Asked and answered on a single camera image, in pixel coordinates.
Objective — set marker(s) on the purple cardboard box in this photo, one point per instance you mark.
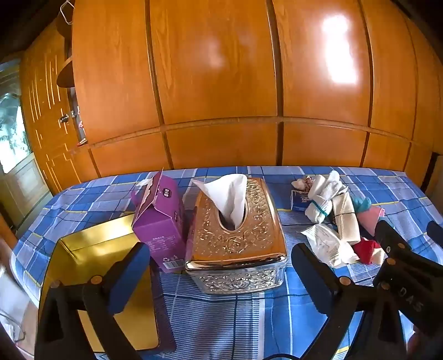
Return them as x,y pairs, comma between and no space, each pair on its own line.
159,235

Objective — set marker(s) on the red and white cloth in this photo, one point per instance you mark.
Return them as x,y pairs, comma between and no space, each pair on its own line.
365,249

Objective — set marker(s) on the metal door knob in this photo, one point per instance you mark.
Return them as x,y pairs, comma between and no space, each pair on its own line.
64,119

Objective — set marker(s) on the pink towel roll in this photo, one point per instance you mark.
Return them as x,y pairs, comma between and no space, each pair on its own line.
368,218

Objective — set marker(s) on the blue tissue packet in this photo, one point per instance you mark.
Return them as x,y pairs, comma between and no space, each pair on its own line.
299,204

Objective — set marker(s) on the blue plaid bed sheet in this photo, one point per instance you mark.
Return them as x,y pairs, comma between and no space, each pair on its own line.
242,329

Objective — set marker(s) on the white textured towel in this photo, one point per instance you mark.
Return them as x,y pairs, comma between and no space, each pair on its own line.
322,200

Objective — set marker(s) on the gold embossed tissue box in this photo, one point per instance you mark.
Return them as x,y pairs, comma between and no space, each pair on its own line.
242,242

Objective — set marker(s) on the floral cloth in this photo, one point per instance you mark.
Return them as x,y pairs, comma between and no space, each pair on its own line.
304,183

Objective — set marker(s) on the white wipes packet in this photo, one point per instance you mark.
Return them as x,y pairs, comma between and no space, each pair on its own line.
328,242

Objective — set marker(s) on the wooden door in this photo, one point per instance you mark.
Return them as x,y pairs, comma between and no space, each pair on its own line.
45,138

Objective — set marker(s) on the teal cloth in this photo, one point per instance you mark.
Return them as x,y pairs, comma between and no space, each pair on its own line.
361,204

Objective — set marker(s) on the beige folded cloth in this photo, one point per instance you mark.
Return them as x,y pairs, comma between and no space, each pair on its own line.
346,221

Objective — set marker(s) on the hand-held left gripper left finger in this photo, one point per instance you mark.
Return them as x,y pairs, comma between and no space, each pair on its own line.
133,273

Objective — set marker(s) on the window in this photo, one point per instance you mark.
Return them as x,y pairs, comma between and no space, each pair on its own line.
12,121

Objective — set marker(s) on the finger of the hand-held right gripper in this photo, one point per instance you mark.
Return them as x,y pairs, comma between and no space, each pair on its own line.
436,230
386,233

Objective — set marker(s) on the white tissue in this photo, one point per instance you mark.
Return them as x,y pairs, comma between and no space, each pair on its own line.
225,194

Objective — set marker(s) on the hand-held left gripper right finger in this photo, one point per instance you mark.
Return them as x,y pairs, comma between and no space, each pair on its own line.
305,264

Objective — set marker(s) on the wooden wardrobe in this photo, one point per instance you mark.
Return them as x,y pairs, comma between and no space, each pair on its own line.
221,69

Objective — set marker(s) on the open gold lined box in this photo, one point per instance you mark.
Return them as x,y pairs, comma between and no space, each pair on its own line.
97,242

